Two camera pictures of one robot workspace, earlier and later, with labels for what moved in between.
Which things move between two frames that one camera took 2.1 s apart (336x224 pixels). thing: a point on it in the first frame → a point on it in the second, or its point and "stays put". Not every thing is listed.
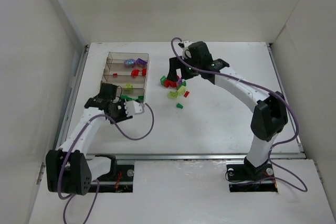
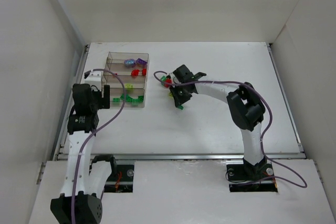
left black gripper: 121,111 → 105,96
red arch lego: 134,73 stays put
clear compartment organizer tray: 128,71 stays put
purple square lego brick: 138,60 stays put
